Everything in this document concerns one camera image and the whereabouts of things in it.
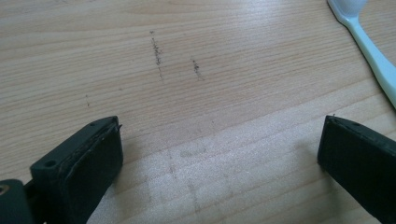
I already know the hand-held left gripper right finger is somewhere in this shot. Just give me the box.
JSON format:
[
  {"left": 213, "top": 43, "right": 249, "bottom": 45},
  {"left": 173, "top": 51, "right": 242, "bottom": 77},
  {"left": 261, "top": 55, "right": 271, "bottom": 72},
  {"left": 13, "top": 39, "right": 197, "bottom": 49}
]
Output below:
[{"left": 317, "top": 114, "right": 396, "bottom": 224}]

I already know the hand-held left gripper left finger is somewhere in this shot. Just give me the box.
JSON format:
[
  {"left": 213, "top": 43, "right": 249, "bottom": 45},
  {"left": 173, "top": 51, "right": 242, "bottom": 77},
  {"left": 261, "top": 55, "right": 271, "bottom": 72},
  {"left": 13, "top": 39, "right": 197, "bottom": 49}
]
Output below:
[{"left": 23, "top": 115, "right": 124, "bottom": 224}]

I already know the white plastic spoon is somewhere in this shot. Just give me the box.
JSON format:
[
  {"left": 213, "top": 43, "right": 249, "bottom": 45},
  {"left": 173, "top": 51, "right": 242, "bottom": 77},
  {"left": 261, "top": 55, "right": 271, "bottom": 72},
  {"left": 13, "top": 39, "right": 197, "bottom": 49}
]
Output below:
[{"left": 326, "top": 0, "right": 396, "bottom": 110}]

